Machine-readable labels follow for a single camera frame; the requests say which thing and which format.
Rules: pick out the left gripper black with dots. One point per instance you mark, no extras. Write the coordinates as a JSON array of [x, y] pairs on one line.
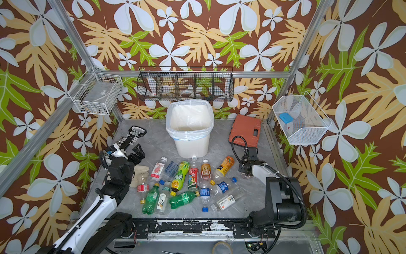
[[140, 154]]

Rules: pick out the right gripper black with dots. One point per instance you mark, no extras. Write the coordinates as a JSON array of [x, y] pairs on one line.
[[240, 167]]

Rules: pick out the orange juice bottle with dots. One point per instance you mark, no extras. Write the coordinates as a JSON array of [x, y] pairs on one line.
[[223, 168]]

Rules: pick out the small red label bottle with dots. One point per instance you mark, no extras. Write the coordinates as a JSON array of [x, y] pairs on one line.
[[142, 191]]

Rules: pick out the pink label clear bottle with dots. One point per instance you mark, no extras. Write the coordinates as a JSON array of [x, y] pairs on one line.
[[158, 169]]

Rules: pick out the brown tea bottle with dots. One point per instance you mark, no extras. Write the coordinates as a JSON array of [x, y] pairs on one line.
[[205, 171]]

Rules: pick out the blue label water bottle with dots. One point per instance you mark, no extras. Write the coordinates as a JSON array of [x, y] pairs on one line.
[[169, 173], [205, 195]]

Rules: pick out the red label soda bottle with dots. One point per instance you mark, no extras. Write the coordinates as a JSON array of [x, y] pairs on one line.
[[193, 174]]

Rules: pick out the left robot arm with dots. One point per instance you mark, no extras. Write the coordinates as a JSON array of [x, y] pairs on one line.
[[87, 236]]

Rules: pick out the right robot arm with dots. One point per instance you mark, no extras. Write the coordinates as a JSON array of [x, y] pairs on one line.
[[284, 204]]

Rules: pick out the white plastic trash bin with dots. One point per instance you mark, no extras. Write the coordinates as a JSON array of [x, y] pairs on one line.
[[188, 149]]

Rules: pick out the clear bin liner bag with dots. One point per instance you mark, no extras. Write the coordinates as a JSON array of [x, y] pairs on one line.
[[189, 120]]

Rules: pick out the red plastic tool case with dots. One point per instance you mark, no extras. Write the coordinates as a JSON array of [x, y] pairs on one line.
[[247, 127]]

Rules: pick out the black screwdriver bit holder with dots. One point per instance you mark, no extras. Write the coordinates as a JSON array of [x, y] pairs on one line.
[[131, 136]]

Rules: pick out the blue cap water bottle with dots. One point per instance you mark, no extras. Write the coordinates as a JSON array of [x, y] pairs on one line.
[[221, 186]]

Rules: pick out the blue object in basket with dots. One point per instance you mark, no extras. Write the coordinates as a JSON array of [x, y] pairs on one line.
[[286, 118]]

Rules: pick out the green soda bottle left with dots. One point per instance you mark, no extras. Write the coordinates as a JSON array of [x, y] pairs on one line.
[[151, 200]]

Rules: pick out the green soda bottle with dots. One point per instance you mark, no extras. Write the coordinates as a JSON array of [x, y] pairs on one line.
[[183, 199], [151, 200]]

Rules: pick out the clear bottle white label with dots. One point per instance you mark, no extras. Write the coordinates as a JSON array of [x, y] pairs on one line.
[[227, 201]]

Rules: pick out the white label drink bottle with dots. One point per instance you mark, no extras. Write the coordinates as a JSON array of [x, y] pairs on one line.
[[164, 196]]

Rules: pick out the blue label water bottle upright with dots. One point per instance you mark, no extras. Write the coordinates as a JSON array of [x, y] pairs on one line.
[[205, 195]]

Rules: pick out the tall green yellow bottle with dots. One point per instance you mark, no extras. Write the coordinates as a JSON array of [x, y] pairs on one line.
[[179, 178]]

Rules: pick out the white mesh basket right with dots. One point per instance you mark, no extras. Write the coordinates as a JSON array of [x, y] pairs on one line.
[[310, 121]]

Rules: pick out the green soda bottle middle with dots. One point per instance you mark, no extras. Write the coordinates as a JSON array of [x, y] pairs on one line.
[[183, 199]]

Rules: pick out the tape roll foreground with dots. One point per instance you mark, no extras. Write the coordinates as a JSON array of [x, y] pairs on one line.
[[222, 247]]

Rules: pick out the white wire basket left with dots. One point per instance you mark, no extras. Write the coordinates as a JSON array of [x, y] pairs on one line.
[[96, 92]]

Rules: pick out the black wire wall basket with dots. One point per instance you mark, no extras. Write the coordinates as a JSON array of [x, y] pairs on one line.
[[173, 83]]

